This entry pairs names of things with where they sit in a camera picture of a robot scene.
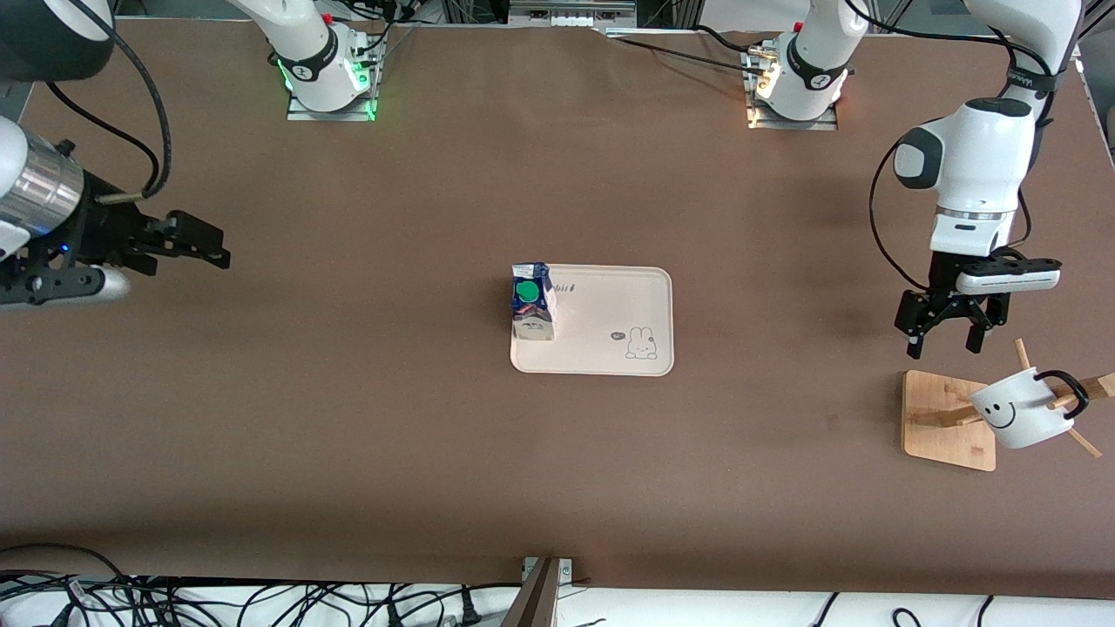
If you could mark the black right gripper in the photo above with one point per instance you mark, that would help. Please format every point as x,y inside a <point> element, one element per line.
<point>103,233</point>

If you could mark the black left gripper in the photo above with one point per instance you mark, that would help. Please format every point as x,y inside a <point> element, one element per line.
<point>943,277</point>

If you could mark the blue white milk carton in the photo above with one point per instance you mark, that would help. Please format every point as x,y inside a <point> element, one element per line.
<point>533,300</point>

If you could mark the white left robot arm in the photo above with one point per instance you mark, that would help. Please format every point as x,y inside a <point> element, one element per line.
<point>984,157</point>

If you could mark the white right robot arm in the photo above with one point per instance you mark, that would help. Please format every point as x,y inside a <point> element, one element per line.
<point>309,61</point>

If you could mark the cream rabbit print tray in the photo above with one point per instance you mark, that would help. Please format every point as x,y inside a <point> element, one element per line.
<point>610,305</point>

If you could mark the wooden mug tree stand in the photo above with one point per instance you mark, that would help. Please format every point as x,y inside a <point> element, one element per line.
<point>945,435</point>

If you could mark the white power strip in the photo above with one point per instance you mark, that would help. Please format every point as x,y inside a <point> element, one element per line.
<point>571,16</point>

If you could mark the dark metal bar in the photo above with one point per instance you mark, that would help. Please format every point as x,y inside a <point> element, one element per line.
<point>533,601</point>

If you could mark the aluminium arm base plate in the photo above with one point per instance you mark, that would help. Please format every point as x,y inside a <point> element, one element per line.
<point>300,113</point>
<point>823,124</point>

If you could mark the silver metal bracket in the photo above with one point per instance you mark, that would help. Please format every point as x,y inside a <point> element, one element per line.
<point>564,570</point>

